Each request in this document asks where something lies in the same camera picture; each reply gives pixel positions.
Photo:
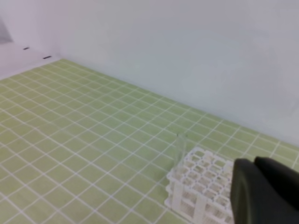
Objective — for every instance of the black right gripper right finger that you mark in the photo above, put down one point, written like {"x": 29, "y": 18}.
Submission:
{"x": 283, "y": 179}

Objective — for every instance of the green grid tablecloth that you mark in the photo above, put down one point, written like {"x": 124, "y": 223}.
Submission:
{"x": 80, "y": 147}

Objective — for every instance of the white plastic test tube rack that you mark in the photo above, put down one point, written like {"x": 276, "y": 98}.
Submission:
{"x": 199, "y": 188}

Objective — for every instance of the clear glass test tube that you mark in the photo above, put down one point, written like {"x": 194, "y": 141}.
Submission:
{"x": 181, "y": 143}

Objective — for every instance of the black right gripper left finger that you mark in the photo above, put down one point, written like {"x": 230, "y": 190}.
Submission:
{"x": 254, "y": 201}

